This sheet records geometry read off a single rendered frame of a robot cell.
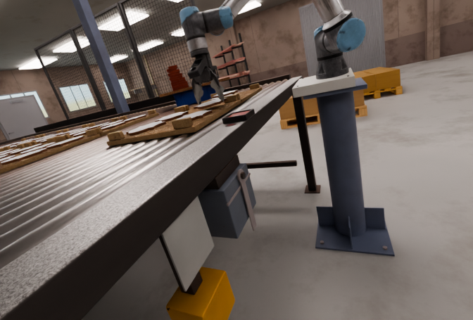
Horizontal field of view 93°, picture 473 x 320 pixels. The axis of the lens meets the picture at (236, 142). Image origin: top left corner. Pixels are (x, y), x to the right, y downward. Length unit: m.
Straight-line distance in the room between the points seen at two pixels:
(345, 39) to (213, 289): 0.94
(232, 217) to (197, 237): 0.09
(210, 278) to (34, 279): 0.29
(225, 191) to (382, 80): 4.71
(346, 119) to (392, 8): 8.62
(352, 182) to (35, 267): 1.27
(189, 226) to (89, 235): 0.17
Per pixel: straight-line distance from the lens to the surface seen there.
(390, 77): 5.07
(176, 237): 0.40
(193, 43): 0.94
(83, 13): 3.02
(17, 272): 0.32
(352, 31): 1.07
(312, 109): 3.81
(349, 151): 1.28
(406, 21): 9.78
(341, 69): 1.20
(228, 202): 0.48
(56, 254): 0.31
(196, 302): 0.47
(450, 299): 1.39
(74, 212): 0.40
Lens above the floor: 1.04
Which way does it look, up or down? 16 degrees down
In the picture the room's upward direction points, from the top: 14 degrees counter-clockwise
